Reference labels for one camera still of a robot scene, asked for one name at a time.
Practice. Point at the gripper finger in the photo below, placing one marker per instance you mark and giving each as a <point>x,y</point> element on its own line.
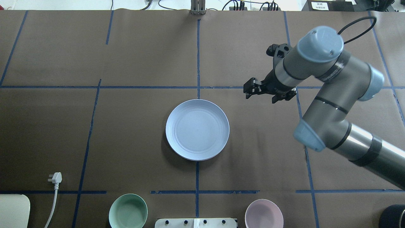
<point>252,87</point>

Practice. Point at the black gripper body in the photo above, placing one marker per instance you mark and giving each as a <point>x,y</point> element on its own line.
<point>270,83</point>

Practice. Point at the blue plate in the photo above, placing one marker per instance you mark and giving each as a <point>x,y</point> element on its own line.
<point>197,130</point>

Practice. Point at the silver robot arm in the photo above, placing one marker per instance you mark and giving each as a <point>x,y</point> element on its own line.
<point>346,79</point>

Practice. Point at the black box with label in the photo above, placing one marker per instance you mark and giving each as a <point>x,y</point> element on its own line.
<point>328,5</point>

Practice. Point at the pink bowl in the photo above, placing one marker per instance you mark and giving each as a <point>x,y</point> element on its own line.
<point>263,213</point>

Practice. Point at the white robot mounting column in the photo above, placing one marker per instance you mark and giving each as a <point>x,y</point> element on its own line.
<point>196,223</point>

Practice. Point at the green bowl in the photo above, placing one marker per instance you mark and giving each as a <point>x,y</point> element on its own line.
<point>128,211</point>

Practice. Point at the dark blue saucepan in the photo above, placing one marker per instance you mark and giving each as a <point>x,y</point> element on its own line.
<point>393,217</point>

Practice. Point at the cream toaster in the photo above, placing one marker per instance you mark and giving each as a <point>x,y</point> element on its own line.
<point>14,211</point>

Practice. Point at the aluminium frame post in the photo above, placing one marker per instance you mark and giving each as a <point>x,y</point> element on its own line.
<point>197,7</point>

